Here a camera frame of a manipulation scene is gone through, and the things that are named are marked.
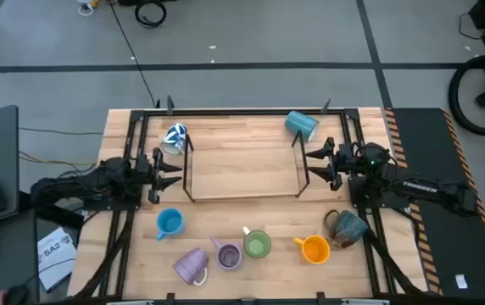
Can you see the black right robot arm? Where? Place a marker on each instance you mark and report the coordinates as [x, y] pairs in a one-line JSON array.
[[429, 188]]

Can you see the dark speckled teal brown mug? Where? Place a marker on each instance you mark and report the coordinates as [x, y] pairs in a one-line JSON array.
[[348, 229]]

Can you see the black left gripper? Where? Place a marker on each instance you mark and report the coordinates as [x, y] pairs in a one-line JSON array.
[[144, 171]]

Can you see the white sticker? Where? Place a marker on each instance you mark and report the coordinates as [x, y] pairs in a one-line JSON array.
[[461, 281]]

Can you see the black computer mouse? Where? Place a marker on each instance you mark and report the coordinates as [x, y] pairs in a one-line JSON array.
[[15, 295]]

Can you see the black mat with hazard stripes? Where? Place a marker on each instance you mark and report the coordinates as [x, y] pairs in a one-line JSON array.
[[450, 262]]

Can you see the wooden shelf with black frame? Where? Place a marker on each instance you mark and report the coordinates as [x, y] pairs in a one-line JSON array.
[[242, 178]]

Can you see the white SA2 booklet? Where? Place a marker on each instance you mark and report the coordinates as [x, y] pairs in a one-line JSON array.
[[56, 258]]

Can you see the orange mug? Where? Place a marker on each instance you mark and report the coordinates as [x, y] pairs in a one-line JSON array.
[[314, 250]]

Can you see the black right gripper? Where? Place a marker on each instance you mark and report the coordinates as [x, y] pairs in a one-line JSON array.
[[346, 159]]

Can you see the blue white leaf pattern mug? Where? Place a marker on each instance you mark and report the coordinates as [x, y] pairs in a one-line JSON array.
[[174, 137]]

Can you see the green white mug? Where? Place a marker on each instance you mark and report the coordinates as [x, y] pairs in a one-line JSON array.
[[257, 245]]

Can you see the light blue mug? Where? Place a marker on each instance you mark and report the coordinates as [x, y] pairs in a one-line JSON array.
[[169, 222]]

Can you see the person's hand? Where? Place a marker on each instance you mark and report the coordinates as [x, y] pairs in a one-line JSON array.
[[0, 297]]

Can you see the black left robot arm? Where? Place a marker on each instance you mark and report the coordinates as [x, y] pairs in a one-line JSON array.
[[98, 178]]

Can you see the black metal table frame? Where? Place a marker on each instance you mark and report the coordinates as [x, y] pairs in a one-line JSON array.
[[246, 112]]

